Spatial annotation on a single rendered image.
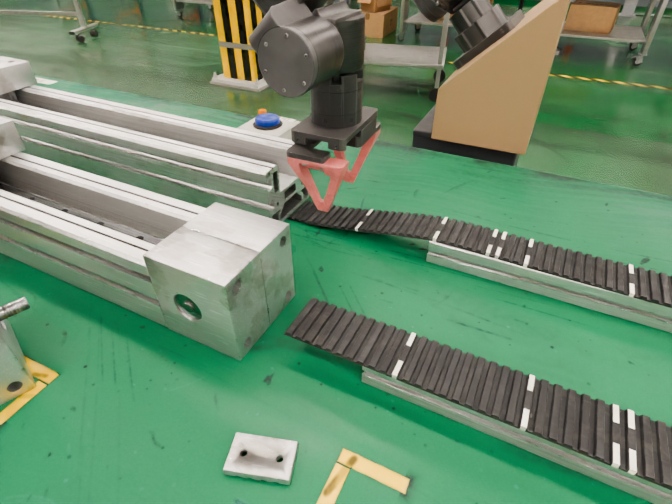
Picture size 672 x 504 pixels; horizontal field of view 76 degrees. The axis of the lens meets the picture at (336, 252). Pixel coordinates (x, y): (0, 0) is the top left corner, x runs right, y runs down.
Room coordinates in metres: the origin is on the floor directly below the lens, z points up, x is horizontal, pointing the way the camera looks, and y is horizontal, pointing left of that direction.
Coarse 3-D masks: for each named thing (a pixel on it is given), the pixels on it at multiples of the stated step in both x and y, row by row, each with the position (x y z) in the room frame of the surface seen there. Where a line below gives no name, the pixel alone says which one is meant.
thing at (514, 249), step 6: (510, 240) 0.40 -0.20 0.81; (516, 240) 0.40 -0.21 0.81; (522, 240) 0.40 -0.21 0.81; (510, 246) 0.38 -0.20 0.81; (516, 246) 0.39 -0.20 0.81; (522, 246) 0.39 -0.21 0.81; (504, 252) 0.38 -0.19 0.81; (510, 252) 0.37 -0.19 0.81; (516, 252) 0.37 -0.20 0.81; (522, 252) 0.38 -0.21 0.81; (504, 258) 0.36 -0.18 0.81; (510, 258) 0.37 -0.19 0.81; (516, 258) 0.36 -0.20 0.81; (516, 264) 0.36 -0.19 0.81
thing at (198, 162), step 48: (48, 96) 0.75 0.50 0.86; (48, 144) 0.67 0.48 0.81; (96, 144) 0.60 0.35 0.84; (144, 144) 0.55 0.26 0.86; (192, 144) 0.61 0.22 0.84; (240, 144) 0.57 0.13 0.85; (288, 144) 0.55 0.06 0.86; (192, 192) 0.52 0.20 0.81; (240, 192) 0.48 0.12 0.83; (288, 192) 0.52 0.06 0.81
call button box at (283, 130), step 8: (280, 120) 0.69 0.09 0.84; (288, 120) 0.70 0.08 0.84; (240, 128) 0.66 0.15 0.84; (248, 128) 0.66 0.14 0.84; (256, 128) 0.66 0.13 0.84; (264, 128) 0.66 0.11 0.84; (272, 128) 0.66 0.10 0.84; (280, 128) 0.66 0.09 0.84; (288, 128) 0.67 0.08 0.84; (280, 136) 0.64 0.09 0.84; (288, 136) 0.66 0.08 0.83
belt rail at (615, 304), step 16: (432, 256) 0.40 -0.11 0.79; (448, 256) 0.40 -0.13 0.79; (464, 256) 0.38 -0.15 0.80; (480, 256) 0.38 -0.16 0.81; (480, 272) 0.37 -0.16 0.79; (496, 272) 0.37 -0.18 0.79; (512, 272) 0.36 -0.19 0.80; (528, 272) 0.35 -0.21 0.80; (528, 288) 0.35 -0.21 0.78; (544, 288) 0.34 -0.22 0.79; (560, 288) 0.34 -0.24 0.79; (576, 288) 0.33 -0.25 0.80; (592, 288) 0.32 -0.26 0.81; (576, 304) 0.33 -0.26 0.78; (592, 304) 0.32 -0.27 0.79; (608, 304) 0.32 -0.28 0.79; (624, 304) 0.31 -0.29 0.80; (640, 304) 0.30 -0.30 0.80; (656, 304) 0.30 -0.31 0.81; (640, 320) 0.30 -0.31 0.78; (656, 320) 0.30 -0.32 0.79
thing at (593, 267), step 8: (584, 256) 0.37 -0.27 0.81; (584, 264) 0.36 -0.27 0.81; (592, 264) 0.36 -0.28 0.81; (600, 264) 0.35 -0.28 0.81; (584, 272) 0.34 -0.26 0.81; (592, 272) 0.34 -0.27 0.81; (600, 272) 0.34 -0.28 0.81; (584, 280) 0.33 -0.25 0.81; (592, 280) 0.33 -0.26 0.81; (600, 280) 0.33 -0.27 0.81
